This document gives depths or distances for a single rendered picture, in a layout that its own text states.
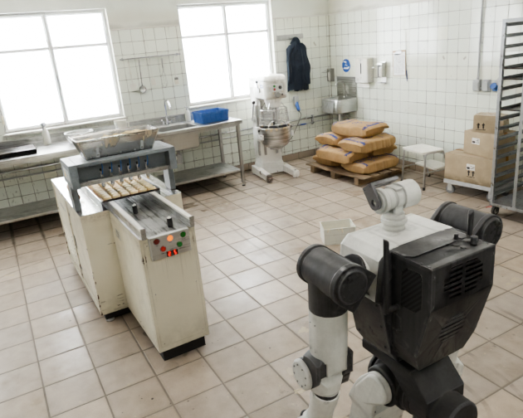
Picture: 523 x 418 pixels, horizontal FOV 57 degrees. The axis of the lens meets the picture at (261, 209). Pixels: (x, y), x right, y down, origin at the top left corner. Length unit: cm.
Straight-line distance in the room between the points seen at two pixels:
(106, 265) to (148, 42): 377
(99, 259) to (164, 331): 77
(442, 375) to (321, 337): 34
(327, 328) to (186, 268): 191
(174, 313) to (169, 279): 23
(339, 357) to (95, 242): 254
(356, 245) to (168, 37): 580
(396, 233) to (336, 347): 30
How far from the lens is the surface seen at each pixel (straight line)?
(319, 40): 787
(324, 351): 117
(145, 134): 345
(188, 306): 307
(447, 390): 133
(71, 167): 333
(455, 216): 135
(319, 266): 107
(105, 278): 359
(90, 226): 345
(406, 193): 119
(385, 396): 137
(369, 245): 115
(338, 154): 637
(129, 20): 663
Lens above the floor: 183
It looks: 19 degrees down
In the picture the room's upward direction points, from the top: 5 degrees counter-clockwise
